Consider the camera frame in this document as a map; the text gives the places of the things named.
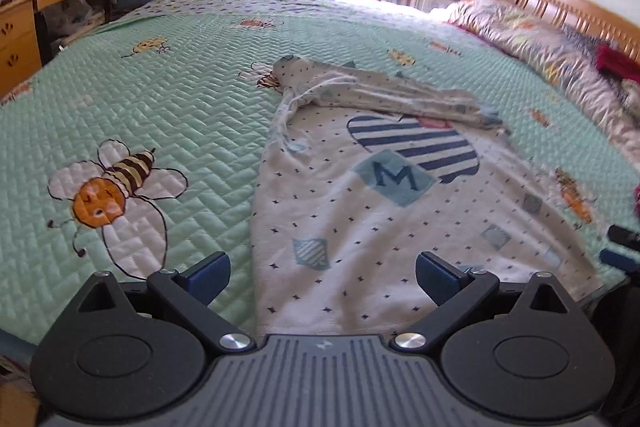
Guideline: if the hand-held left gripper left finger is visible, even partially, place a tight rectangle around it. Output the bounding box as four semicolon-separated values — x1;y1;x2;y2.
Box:
75;251;257;354

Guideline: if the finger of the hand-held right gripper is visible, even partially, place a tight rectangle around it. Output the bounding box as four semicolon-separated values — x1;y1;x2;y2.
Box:
607;224;640;253
600;248;640;269

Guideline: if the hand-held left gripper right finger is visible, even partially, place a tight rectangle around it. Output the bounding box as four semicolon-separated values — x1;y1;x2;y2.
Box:
389;251;576;354

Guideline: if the white printed long-sleeve shirt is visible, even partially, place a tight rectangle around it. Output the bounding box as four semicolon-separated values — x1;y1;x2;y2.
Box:
252;54;603;343

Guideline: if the dark red garment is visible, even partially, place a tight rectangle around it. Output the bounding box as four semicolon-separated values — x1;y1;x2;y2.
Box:
595;44;640;82

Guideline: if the green bee quilted bedspread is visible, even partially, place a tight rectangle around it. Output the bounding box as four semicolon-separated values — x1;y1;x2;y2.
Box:
0;0;640;348

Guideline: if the dark floral cloth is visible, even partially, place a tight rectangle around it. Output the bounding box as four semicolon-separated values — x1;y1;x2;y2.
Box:
562;24;640;128

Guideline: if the pink floral duvet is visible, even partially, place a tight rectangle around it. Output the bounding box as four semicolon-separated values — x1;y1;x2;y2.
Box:
430;0;640;140

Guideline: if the wooden headboard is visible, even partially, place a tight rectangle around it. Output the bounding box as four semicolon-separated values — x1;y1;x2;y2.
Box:
507;0;640;60

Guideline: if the wooden desk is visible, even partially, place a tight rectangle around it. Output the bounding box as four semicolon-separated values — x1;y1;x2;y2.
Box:
0;0;166;98

